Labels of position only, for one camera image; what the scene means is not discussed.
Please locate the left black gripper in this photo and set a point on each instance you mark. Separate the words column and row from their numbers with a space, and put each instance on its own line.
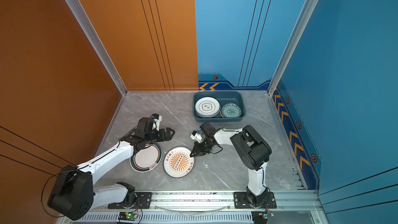
column 169, row 137

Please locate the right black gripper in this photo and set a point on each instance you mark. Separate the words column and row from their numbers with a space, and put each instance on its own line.
column 196, row 148

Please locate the large orange sunburst plate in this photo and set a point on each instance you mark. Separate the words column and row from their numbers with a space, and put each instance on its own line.
column 178, row 163

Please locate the white plate green red rim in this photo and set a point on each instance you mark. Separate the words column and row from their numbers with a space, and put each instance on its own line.
column 146, row 159

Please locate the small white flower-logo plate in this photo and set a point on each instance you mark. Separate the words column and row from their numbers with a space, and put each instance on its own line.
column 207, row 107

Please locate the green patterned plate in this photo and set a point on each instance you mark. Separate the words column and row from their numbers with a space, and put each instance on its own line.
column 231, row 110

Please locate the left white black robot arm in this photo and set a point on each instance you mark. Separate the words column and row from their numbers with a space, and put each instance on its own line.
column 74, row 192

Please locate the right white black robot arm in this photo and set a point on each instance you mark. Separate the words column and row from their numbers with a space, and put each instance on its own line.
column 253, row 151

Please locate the teal plastic bin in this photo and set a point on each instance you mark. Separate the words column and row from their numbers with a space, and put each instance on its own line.
column 223, row 97

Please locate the green circuit board left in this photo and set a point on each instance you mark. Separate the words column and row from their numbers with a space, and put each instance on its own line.
column 128, row 218

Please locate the circuit board right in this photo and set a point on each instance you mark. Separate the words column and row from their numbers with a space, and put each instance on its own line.
column 261, row 217

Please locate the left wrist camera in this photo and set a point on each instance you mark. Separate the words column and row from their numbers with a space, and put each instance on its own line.
column 156, row 120

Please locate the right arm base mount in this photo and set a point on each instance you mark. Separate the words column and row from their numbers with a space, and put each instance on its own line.
column 241, row 201

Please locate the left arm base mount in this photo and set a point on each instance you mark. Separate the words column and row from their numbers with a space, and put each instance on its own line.
column 142, row 200

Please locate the aluminium rail frame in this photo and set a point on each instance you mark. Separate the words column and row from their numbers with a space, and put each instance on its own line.
column 215, row 207

